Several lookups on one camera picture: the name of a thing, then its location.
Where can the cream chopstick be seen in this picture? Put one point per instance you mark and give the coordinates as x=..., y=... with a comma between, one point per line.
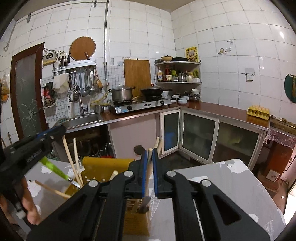
x=114, y=175
x=157, y=141

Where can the pale wooden chopstick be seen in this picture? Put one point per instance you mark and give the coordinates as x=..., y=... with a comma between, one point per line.
x=69, y=160
x=77, y=160

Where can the corner shelf with bottles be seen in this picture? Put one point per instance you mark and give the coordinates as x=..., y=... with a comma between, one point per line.
x=171, y=75

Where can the small steel cup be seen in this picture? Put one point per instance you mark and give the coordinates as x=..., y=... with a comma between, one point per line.
x=99, y=109

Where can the rectangular wooden cutting board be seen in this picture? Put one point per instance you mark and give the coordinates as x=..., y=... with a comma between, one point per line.
x=137, y=74

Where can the yellow wall control box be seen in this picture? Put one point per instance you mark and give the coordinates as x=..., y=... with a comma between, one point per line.
x=49, y=59

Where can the egg tray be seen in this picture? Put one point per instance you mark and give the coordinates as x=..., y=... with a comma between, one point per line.
x=258, y=112

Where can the group of white bowls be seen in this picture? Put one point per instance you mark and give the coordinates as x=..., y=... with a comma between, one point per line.
x=182, y=98

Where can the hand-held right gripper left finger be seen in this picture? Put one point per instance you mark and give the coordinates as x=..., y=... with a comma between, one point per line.
x=145, y=176

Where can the yellow slotted utensil holder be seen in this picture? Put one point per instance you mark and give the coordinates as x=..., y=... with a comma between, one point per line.
x=104, y=164

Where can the steel wall pipe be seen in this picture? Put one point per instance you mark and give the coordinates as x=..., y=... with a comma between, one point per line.
x=106, y=46

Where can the steel sink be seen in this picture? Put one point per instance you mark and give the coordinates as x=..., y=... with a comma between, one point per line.
x=81, y=121

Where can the steel wall rack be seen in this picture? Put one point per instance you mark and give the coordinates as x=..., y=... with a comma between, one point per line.
x=74, y=67

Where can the steel faucet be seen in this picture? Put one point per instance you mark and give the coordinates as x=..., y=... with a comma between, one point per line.
x=79, y=102

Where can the green round wall hanging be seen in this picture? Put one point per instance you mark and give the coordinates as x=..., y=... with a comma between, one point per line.
x=290, y=88

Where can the steel corner shelf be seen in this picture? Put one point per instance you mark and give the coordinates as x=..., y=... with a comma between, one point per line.
x=178, y=81

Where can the brown wooden chopstick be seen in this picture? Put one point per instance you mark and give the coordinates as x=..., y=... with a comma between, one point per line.
x=53, y=189

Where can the black wok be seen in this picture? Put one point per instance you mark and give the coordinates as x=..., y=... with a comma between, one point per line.
x=155, y=91

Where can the white hanging cloth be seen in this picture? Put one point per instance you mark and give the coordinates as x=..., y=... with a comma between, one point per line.
x=60, y=83

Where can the steel pot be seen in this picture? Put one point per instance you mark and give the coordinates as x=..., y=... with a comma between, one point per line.
x=121, y=93

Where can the brown kitchen countertop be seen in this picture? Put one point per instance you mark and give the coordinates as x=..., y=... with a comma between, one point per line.
x=219, y=111

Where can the pink cabinet panel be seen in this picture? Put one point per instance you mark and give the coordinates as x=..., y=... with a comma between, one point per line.
x=131, y=136

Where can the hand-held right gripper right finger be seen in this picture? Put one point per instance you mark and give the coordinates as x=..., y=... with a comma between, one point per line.
x=155, y=176

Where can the white framed glass cabinet door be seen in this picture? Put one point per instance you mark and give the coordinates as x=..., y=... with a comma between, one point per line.
x=238, y=146
x=198, y=136
x=170, y=132

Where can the yellow wall poster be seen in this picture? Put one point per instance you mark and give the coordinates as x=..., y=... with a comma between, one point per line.
x=191, y=53

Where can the gas stove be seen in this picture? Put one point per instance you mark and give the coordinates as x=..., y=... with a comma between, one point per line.
x=138, y=106

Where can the person's left hand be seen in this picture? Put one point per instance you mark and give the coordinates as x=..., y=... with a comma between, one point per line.
x=29, y=204

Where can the round wooden board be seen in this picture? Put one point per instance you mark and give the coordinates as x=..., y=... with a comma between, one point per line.
x=81, y=48

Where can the grey printed tablecloth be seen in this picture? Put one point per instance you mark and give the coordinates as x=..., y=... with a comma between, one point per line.
x=231, y=185

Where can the row of hanging kitchen utensils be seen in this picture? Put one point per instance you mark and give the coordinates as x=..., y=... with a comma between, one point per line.
x=86, y=83

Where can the white wall outlet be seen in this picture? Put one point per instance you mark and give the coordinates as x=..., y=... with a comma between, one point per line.
x=249, y=74

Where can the brown door with frosted glass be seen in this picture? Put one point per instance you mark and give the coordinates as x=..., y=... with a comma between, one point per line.
x=27, y=92

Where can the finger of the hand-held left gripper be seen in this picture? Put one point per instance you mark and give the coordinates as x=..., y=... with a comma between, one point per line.
x=30, y=160
x=50, y=133

